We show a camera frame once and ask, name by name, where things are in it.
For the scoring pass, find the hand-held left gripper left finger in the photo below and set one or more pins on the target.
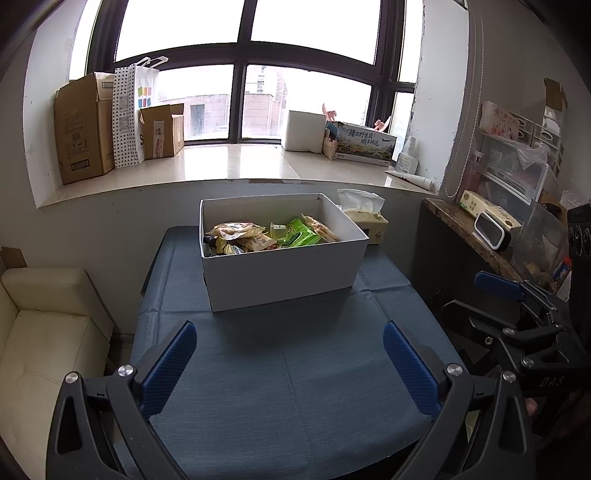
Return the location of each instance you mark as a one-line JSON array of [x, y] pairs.
[[168, 369]]

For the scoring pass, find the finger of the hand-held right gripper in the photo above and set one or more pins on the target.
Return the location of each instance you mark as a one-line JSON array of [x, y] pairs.
[[489, 323], [498, 284]]

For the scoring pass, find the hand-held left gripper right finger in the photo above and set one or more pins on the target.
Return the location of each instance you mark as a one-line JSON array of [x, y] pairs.
[[411, 369]]

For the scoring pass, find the white cardboard box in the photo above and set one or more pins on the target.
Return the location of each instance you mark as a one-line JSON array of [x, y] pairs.
[[277, 277]]

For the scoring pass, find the green seaweed snack packet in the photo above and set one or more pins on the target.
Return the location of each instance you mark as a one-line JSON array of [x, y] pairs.
[[300, 233]]

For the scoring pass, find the person's right hand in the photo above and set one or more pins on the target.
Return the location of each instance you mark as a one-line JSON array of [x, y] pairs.
[[532, 410]]

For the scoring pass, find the white framed desk clock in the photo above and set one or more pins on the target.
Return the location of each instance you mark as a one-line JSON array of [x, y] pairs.
[[491, 233]]

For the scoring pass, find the clear plastic storage tub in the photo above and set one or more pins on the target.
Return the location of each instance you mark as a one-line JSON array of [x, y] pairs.
[[538, 249]]

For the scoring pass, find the small blue red bottle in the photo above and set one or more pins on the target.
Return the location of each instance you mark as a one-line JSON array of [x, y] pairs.
[[561, 277]]

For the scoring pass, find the brown stone side counter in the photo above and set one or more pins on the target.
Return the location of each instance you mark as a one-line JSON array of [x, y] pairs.
[[461, 226]]

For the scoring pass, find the cream green tissue box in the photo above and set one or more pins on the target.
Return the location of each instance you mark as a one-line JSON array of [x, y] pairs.
[[471, 201]]

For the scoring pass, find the clear plastic drawer unit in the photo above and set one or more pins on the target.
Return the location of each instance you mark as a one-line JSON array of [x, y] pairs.
[[512, 175]]

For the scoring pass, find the blue tablecloth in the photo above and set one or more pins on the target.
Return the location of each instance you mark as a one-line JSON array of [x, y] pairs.
[[286, 392]]

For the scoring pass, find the cream leather sofa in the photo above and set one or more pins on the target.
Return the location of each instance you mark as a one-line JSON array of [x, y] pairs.
[[46, 346]]

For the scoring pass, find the black potato chip packet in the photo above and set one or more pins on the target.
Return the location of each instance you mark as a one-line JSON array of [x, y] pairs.
[[214, 247]]

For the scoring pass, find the white tube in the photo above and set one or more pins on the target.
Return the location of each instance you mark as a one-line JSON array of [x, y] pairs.
[[411, 180]]

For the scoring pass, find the yellow tissue pack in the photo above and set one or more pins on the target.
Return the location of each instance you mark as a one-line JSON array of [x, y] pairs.
[[369, 221]]

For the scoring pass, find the crumpled beige striped snack packet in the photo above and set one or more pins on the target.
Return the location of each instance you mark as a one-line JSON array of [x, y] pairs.
[[235, 229]]

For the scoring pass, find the white plastic bottle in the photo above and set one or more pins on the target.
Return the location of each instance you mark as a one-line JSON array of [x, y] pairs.
[[406, 159]]

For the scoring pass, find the orange white snack packet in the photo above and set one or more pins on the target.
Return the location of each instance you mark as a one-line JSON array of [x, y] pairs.
[[258, 242]]

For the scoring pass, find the pink printed pack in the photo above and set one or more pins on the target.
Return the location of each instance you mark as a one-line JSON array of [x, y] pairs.
[[501, 122]]

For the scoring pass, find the clear rice cracker packet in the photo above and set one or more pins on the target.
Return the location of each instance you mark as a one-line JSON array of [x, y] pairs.
[[321, 228]]

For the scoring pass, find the green jelly cup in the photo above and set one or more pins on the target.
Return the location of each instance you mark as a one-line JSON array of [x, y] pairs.
[[277, 230]]

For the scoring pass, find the brown cardboard piece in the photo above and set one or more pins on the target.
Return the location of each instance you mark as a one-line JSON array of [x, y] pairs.
[[11, 258]]

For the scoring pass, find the landscape printed box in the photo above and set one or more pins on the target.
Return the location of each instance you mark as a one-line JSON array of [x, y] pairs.
[[364, 145]]

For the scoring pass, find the pink toy figure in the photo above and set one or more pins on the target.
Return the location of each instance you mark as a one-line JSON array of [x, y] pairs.
[[328, 113], [383, 124]]

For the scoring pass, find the small brown paper bag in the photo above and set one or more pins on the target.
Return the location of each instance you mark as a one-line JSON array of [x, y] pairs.
[[330, 147]]

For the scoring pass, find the small brown cardboard box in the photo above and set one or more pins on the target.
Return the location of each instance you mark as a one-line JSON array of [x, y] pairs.
[[159, 134]]

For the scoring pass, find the plain white box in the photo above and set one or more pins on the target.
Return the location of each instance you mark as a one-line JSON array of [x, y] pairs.
[[302, 131]]

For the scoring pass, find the large brown cardboard box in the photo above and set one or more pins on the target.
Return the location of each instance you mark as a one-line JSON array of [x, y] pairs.
[[83, 134]]

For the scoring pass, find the white dotted paper bag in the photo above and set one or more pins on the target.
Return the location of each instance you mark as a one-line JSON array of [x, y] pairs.
[[127, 120]]

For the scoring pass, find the wall mounted drawer organizer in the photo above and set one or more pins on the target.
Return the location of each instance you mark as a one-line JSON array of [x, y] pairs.
[[551, 124]]

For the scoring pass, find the black window frame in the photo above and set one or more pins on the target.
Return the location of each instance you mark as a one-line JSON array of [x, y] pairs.
[[240, 53]]

